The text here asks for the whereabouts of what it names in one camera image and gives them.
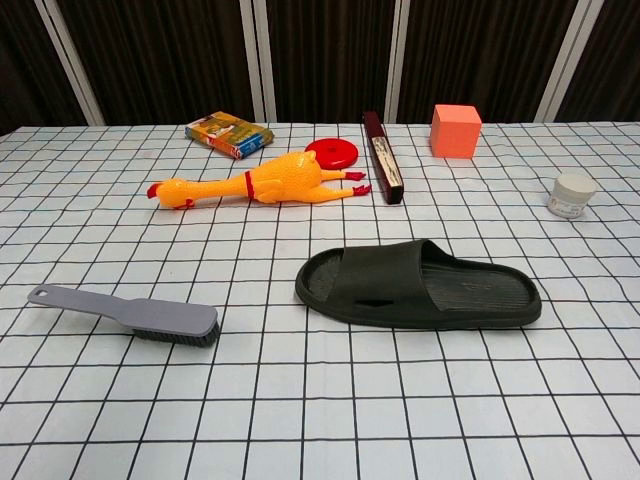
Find black rubber slipper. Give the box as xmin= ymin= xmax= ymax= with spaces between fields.
xmin=294 ymin=238 xmax=544 ymax=331

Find orange foam cube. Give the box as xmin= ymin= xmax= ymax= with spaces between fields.
xmin=429 ymin=103 xmax=483 ymax=160

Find red plastic disc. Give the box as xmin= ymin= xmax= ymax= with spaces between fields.
xmin=303 ymin=138 xmax=360 ymax=170

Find long dark red box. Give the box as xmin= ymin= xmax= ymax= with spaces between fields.
xmin=362 ymin=110 xmax=405 ymax=205

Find small white jar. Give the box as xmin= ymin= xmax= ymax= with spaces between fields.
xmin=545 ymin=172 xmax=599 ymax=220

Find grey scrub brush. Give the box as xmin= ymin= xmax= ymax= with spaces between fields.
xmin=27 ymin=284 xmax=221 ymax=350

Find yellow rubber chicken toy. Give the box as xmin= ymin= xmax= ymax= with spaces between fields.
xmin=147 ymin=149 xmax=374 ymax=211

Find dark white-framed folding screen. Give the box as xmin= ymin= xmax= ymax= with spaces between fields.
xmin=0 ymin=0 xmax=640 ymax=136

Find white black-grid tablecloth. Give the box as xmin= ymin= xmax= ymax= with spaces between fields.
xmin=0 ymin=121 xmax=640 ymax=480

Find colourful printed cardboard box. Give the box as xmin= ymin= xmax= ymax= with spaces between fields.
xmin=184 ymin=110 xmax=275 ymax=161

